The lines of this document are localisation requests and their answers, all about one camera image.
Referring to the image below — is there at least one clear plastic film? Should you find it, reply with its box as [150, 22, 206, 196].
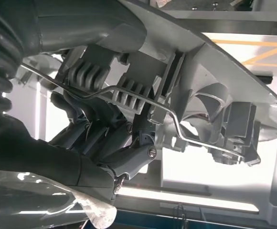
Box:
[0, 170, 118, 229]

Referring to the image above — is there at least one long light fixture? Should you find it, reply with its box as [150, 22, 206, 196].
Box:
[118, 186, 260, 213]

